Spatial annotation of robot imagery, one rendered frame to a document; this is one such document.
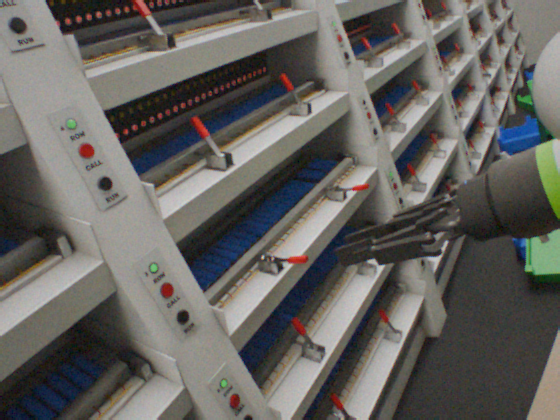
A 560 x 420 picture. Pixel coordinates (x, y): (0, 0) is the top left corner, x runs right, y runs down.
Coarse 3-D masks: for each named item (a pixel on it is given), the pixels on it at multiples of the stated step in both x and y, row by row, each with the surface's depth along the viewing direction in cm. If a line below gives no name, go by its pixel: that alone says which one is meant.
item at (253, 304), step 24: (312, 144) 110; (336, 144) 107; (360, 168) 104; (360, 192) 97; (216, 216) 84; (312, 216) 87; (336, 216) 87; (288, 240) 81; (312, 240) 80; (192, 264) 77; (288, 264) 74; (264, 288) 70; (288, 288) 75; (216, 312) 59; (240, 312) 65; (264, 312) 69; (240, 336) 64
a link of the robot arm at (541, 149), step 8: (544, 144) 43; (552, 144) 41; (536, 152) 42; (544, 152) 41; (552, 152) 41; (544, 160) 41; (552, 160) 40; (544, 168) 41; (552, 168) 40; (544, 176) 40; (552, 176) 40; (544, 184) 40; (552, 184) 40; (552, 192) 40; (552, 200) 40
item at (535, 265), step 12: (528, 240) 127; (552, 240) 126; (528, 252) 124; (540, 252) 126; (552, 252) 124; (528, 264) 122; (540, 264) 124; (552, 264) 122; (528, 276) 120; (540, 276) 119; (552, 276) 117
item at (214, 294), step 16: (352, 160) 104; (336, 176) 98; (320, 192) 92; (304, 208) 87; (288, 224) 82; (272, 240) 78; (240, 272) 71; (256, 272) 72; (224, 288) 68; (240, 288) 69; (224, 304) 66
